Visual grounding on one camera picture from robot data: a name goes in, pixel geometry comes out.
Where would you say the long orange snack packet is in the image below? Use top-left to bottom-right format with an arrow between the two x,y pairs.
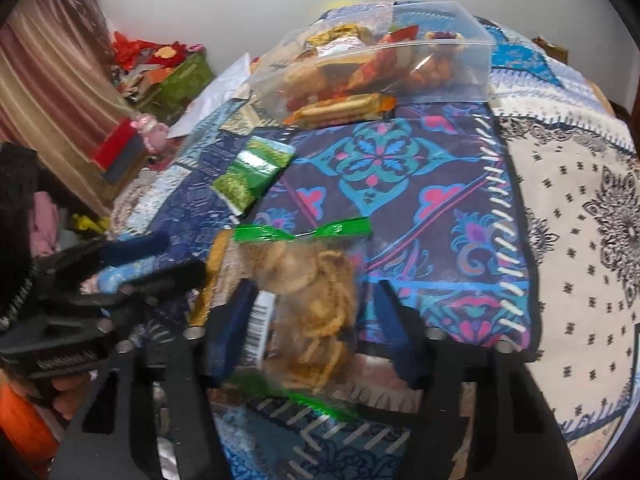
284,92 -> 397,128

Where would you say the clear bag of orange snacks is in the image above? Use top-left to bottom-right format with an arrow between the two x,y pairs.
400,55 -> 461,93

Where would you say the person's left hand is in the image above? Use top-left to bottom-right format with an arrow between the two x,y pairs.
50,372 -> 101,421

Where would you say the red packet with white label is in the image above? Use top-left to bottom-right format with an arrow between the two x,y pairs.
350,52 -> 401,91

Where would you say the pink cloth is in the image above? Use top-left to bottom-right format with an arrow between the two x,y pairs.
27,191 -> 65,257

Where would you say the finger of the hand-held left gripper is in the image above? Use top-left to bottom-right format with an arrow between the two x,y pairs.
45,260 -> 207,321
35,232 -> 171,286

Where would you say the clear packet of orange biscuits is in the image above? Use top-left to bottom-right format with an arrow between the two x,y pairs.
275,62 -> 321,106

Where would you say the green storage bag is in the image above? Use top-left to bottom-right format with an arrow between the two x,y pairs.
135,52 -> 217,121

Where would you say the green snack packet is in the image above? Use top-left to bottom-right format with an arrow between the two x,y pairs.
210,135 -> 296,218

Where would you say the pink plush toy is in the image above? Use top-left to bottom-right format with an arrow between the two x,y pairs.
131,114 -> 171,153

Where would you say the green-ended bag of twisted snacks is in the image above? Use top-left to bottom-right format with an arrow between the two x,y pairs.
232,217 -> 373,423

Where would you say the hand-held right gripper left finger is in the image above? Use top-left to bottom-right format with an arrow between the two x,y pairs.
50,280 -> 258,480

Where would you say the cardboard box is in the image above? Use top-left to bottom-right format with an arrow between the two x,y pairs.
532,35 -> 570,63

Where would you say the striped red curtain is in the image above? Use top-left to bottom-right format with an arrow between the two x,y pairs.
0,0 -> 136,216

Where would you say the red box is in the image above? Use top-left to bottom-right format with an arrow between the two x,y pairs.
92,119 -> 146,183

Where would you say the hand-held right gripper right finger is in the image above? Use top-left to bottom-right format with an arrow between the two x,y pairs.
372,280 -> 581,480

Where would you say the clear plastic container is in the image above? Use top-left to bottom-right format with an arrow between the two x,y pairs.
248,1 -> 498,111

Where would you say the coiled black cable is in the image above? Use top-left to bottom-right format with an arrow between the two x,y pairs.
0,260 -> 38,333

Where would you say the red-orange snack packet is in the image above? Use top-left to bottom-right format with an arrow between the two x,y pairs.
377,25 -> 421,46

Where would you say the gold foil snack packet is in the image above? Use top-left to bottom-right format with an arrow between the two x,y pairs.
192,230 -> 238,328

